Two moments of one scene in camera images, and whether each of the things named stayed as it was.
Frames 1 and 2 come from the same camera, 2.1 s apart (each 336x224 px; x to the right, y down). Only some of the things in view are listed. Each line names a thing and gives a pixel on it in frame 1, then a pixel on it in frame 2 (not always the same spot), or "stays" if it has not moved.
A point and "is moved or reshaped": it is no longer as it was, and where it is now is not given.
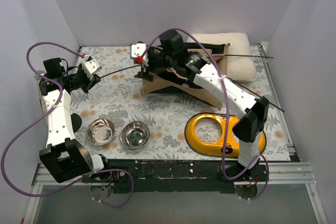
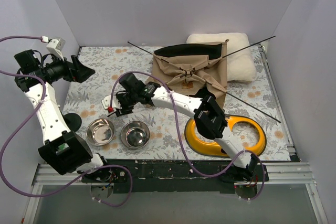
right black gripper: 145,64 → 122,104
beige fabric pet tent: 171,81 stays
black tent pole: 240,85 is moved or reshaped
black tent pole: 220,55 → 249,46
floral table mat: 119,123 stays
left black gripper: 87,80 → 72,67
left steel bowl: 100,131 stays
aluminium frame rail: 284,173 stays
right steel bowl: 134,135 stays
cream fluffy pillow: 241,66 stays
